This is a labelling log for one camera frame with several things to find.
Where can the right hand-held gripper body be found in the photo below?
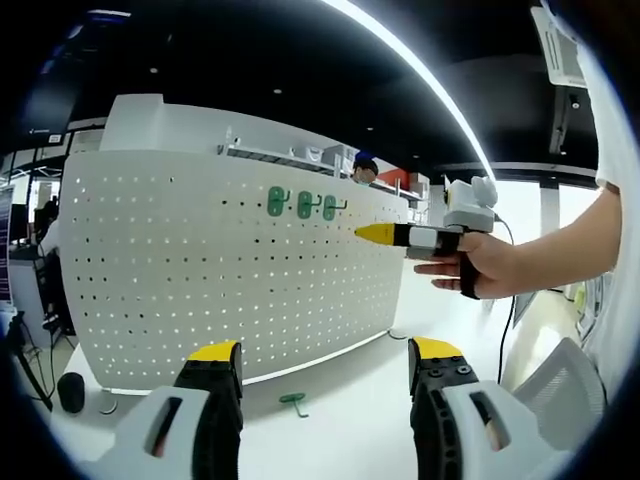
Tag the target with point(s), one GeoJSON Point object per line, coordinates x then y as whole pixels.
{"type": "Point", "coordinates": [470, 210]}

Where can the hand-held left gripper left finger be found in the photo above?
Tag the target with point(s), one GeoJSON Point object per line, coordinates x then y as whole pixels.
{"type": "Point", "coordinates": [215, 410]}

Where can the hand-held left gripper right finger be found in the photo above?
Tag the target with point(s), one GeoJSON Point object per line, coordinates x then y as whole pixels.
{"type": "Point", "coordinates": [440, 415]}

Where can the green hook assembly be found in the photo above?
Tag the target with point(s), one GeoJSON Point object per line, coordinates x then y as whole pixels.
{"type": "Point", "coordinates": [291, 398]}
{"type": "Point", "coordinates": [304, 205]}
{"type": "Point", "coordinates": [330, 208]}
{"type": "Point", "coordinates": [275, 202]}

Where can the white perforated mounting plate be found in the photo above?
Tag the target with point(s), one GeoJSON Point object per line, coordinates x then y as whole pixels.
{"type": "Point", "coordinates": [200, 300]}

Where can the person's right hand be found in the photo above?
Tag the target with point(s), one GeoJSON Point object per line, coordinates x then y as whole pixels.
{"type": "Point", "coordinates": [495, 270]}

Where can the grey mesh chair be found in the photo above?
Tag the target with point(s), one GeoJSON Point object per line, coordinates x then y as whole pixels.
{"type": "Point", "coordinates": [565, 380]}

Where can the black round speaker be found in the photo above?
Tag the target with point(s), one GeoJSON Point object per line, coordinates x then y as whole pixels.
{"type": "Point", "coordinates": [71, 392]}

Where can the long ceiling light strip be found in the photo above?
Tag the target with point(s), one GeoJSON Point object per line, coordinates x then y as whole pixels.
{"type": "Point", "coordinates": [410, 65]}

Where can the ceiling air conditioner unit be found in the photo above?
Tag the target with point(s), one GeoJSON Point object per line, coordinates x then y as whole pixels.
{"type": "Point", "coordinates": [562, 50]}

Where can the black tripod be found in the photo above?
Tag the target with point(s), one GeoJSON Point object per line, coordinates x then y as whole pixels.
{"type": "Point", "coordinates": [30, 365]}

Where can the large black screen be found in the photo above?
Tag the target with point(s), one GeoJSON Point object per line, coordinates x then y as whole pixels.
{"type": "Point", "coordinates": [50, 110]}

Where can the red blue wall banner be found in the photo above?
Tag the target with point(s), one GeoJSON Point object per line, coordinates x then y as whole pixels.
{"type": "Point", "coordinates": [395, 178]}

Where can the black ceiling bracket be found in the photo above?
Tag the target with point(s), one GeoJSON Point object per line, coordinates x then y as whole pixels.
{"type": "Point", "coordinates": [565, 120]}

